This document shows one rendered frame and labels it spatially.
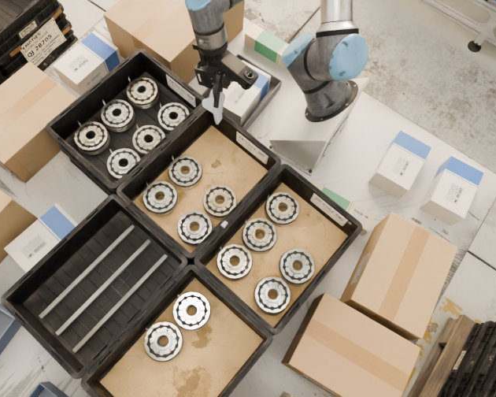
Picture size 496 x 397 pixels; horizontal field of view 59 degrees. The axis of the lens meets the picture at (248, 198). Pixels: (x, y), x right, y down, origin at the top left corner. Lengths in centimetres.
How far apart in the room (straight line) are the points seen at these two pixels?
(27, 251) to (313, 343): 87
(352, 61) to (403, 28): 178
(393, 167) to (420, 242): 28
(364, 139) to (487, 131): 126
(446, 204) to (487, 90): 149
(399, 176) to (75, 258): 105
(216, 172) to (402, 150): 64
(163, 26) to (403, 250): 106
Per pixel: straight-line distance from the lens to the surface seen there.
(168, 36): 158
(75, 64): 172
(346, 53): 124
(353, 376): 130
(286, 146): 149
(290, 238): 134
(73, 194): 158
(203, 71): 115
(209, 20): 106
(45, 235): 147
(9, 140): 155
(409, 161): 158
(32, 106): 158
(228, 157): 141
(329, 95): 140
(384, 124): 172
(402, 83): 277
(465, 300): 242
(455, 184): 161
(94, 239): 137
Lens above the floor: 211
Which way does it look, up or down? 70 degrees down
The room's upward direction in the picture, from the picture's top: 9 degrees clockwise
